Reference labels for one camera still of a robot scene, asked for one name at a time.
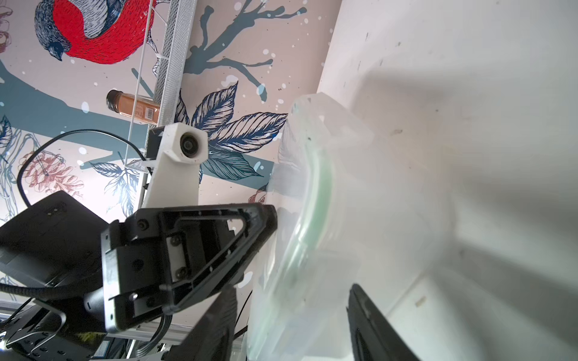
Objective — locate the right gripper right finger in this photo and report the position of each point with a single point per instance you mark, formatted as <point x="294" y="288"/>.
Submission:
<point x="373" y="337"/>

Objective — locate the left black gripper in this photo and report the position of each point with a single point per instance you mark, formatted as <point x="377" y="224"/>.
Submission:
<point x="218" y="242"/>

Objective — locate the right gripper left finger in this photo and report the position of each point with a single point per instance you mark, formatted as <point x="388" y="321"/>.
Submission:
<point x="212" y="338"/>

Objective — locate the clear lunch box lid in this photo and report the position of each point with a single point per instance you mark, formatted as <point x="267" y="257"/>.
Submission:
<point x="291" y="300"/>

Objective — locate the clear plastic lunch box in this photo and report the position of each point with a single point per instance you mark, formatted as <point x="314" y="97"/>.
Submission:
<point x="388" y="223"/>

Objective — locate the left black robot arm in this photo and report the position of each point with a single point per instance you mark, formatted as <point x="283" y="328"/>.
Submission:
<point x="90" y="279"/>

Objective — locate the orange sauce bottle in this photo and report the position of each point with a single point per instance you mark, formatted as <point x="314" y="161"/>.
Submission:
<point x="143" y="110"/>

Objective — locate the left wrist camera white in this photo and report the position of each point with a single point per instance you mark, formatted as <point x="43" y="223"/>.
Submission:
<point x="175" y="180"/>

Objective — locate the white wire mesh shelf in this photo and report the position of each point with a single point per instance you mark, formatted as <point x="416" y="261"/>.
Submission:
<point x="171" y="62"/>

